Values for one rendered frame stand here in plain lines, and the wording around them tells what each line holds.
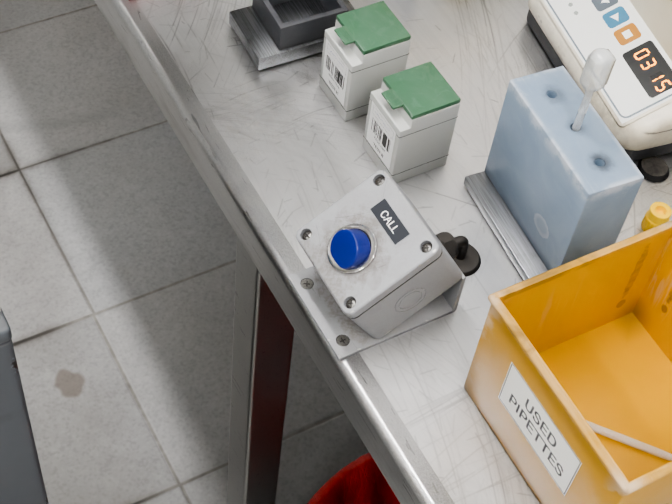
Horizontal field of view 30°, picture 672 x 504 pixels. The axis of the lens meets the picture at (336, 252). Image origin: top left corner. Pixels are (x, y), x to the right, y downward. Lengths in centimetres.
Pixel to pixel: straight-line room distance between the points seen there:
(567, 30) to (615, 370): 28
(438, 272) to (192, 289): 114
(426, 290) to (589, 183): 12
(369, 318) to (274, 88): 23
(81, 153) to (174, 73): 112
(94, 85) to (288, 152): 128
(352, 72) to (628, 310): 25
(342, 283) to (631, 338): 19
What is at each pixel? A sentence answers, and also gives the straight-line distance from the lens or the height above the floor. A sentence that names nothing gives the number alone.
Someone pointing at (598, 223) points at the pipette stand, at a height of 94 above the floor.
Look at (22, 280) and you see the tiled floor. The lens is 190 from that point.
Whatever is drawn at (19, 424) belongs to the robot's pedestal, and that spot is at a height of 76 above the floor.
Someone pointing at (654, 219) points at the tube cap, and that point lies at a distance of 88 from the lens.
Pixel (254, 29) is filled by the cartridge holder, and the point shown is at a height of 89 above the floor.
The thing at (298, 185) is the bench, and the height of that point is 87.
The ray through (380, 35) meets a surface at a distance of 87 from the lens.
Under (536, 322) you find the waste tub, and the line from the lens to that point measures 76.
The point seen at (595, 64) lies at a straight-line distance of 75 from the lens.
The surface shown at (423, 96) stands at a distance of 84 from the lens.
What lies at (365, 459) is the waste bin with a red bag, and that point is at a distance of 124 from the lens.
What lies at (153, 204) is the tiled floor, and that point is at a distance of 197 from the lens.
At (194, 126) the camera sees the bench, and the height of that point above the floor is 87.
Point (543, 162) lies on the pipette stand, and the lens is 80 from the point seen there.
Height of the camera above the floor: 154
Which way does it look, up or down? 53 degrees down
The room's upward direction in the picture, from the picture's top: 8 degrees clockwise
